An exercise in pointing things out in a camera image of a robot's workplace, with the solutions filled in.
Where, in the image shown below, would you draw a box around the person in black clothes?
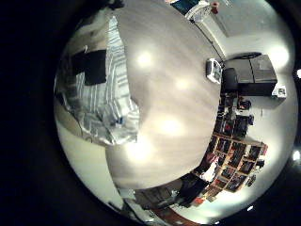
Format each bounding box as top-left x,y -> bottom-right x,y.
177,173 -> 209,209

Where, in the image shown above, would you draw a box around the brown wooden door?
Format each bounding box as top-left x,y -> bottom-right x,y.
155,206 -> 191,226

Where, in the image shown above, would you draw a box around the white box device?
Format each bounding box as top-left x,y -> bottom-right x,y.
205,57 -> 224,85

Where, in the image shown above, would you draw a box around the teal computer screen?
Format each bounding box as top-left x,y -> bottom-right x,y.
171,0 -> 201,15

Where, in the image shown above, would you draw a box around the small white box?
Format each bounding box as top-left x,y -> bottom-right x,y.
272,85 -> 288,100

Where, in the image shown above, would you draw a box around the white wire basket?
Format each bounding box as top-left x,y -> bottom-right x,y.
187,0 -> 214,24

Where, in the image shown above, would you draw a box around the grey white striped cloth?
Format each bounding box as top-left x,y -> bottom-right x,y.
55,15 -> 141,146

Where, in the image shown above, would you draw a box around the wooden shelf unit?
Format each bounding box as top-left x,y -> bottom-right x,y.
191,93 -> 269,202

